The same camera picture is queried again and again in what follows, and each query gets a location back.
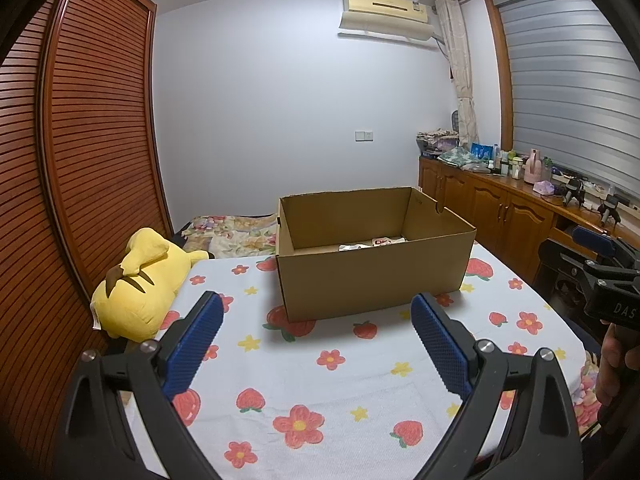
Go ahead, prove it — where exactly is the pink thermos bottle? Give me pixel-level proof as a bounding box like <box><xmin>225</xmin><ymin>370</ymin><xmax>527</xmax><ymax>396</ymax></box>
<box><xmin>523</xmin><ymin>147</ymin><xmax>542</xmax><ymax>183</ymax></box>

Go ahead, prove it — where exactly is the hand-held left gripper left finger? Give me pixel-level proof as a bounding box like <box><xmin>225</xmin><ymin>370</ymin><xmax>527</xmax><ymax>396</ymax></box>
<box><xmin>52</xmin><ymin>290</ymin><xmax>225</xmax><ymax>480</ymax></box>

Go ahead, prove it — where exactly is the person's right hand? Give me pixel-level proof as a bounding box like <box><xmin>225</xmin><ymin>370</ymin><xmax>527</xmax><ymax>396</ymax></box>
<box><xmin>597</xmin><ymin>322</ymin><xmax>640</xmax><ymax>406</ymax></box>

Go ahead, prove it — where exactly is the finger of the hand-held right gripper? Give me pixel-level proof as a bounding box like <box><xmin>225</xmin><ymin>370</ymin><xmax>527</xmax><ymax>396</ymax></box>
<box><xmin>572</xmin><ymin>226</ymin><xmax>640</xmax><ymax>273</ymax></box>
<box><xmin>540</xmin><ymin>238</ymin><xmax>608</xmax><ymax>313</ymax></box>

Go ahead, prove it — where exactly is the wooden louvered wardrobe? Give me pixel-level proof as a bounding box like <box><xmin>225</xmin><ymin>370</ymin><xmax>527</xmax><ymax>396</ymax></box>
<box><xmin>0</xmin><ymin>0</ymin><xmax>173</xmax><ymax>480</ymax></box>

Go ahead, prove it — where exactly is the long wooden cabinet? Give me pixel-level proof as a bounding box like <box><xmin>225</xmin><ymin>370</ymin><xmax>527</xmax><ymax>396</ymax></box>
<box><xmin>419</xmin><ymin>155</ymin><xmax>640</xmax><ymax>286</ymax></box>

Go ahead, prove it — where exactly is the grey window blind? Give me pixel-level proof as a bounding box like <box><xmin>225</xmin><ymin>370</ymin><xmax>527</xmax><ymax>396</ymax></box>
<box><xmin>500</xmin><ymin>0</ymin><xmax>640</xmax><ymax>201</ymax></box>

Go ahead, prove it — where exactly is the pale patterned curtain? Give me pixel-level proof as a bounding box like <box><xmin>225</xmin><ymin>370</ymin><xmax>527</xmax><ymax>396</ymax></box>
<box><xmin>434</xmin><ymin>0</ymin><xmax>481</xmax><ymax>147</ymax></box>

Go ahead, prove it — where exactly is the pile of folded cloths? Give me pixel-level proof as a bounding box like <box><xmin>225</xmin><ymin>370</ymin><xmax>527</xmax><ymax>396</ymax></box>
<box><xmin>416</xmin><ymin>127</ymin><xmax>461</xmax><ymax>156</ymax></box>

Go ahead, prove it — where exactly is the wall air conditioner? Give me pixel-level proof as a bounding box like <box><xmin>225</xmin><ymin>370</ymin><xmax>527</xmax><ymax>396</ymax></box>
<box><xmin>339</xmin><ymin>0</ymin><xmax>438</xmax><ymax>43</ymax></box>

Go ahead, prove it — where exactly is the cardboard box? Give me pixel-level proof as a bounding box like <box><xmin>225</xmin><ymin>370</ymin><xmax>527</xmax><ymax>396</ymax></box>
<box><xmin>275</xmin><ymin>186</ymin><xmax>477</xmax><ymax>322</ymax></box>

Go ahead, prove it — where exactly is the strawberry print bed sheet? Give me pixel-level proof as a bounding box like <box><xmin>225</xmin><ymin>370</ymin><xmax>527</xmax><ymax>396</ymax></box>
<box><xmin>90</xmin><ymin>242</ymin><xmax>593</xmax><ymax>480</ymax></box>

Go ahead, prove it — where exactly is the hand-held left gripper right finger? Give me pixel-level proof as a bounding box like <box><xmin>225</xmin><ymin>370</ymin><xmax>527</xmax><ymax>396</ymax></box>
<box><xmin>410</xmin><ymin>292</ymin><xmax>586</xmax><ymax>480</ymax></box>

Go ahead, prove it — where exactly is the yellow plush toy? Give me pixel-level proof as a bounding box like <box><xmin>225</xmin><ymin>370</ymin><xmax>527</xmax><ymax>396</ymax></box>
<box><xmin>90</xmin><ymin>227</ymin><xmax>208</xmax><ymax>341</ymax></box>

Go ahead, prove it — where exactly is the green patterned cloth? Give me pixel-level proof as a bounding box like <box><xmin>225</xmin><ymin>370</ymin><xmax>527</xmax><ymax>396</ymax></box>
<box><xmin>437</xmin><ymin>146</ymin><xmax>488</xmax><ymax>173</ymax></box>

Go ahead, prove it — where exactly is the wooden window frame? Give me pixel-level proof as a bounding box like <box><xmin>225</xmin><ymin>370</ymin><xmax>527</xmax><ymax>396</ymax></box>
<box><xmin>482</xmin><ymin>0</ymin><xmax>516</xmax><ymax>153</ymax></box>

